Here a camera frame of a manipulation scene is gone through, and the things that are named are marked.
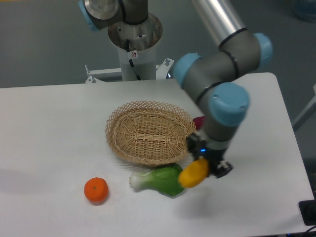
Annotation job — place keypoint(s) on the white metal base bracket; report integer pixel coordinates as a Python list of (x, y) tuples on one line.
[(163, 71)]

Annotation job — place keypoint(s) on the green toy bok choy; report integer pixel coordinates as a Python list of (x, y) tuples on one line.
[(163, 179)]

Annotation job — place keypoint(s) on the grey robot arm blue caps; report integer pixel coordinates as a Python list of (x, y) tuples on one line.
[(210, 82)]

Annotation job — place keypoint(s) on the black device at table edge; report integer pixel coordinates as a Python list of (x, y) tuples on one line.
[(308, 212)]

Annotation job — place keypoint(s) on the orange toy tangerine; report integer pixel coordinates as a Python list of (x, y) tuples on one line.
[(96, 190)]

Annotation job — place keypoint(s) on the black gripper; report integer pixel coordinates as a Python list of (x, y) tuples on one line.
[(213, 151)]

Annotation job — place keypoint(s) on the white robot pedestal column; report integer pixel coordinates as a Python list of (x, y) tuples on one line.
[(136, 45)]

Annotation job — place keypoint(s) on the white frame leg right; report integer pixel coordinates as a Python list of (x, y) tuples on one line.
[(306, 112)]

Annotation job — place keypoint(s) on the purple toy sweet potato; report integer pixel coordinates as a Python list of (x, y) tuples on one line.
[(199, 121)]

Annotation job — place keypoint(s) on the yellow toy mango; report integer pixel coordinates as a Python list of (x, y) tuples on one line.
[(194, 173)]

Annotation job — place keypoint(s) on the woven wicker basket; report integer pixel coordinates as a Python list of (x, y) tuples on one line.
[(149, 133)]

